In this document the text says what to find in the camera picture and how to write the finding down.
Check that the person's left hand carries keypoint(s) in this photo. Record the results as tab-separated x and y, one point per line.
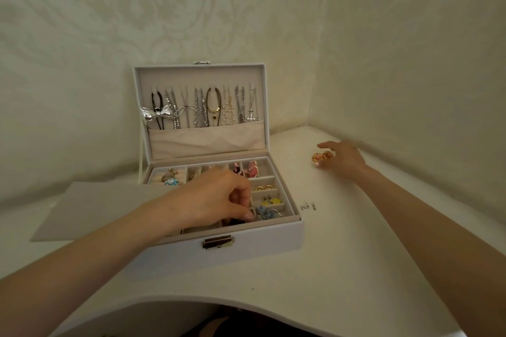
205	200

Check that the person's right hand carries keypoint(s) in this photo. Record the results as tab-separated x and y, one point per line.
350	159

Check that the person's left fingers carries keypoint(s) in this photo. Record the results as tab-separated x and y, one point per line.
241	202

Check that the person's right fingers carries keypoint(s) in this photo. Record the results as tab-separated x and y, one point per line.
328	145

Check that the orange bead earrings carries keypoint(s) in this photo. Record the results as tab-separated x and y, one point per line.
322	157

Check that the person's right forearm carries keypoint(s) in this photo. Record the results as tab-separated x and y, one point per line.
435	238

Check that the person's left forearm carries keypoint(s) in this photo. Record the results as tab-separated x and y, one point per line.
87	269

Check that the gold rings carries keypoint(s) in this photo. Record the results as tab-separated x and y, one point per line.
263	188

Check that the blue hoop earrings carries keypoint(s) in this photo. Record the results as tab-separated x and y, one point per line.
270	213

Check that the yellow earrings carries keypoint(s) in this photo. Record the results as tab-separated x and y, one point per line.
272	202

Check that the dark pink earring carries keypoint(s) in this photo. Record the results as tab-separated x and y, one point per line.
237	169

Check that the light pink earring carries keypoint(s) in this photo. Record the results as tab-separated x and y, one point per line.
252	169

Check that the white jewelry box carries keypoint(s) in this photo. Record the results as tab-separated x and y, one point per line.
261	242

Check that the metal box clasp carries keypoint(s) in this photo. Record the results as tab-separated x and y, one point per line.
217	242

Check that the small silver stud earrings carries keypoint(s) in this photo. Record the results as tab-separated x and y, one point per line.
308	207

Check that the blue stone pendant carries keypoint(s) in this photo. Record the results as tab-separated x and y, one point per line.
170	180

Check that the metal lid latch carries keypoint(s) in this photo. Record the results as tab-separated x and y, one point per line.
202	62

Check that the beige flat velvet pad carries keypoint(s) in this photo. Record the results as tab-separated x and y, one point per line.
79	210

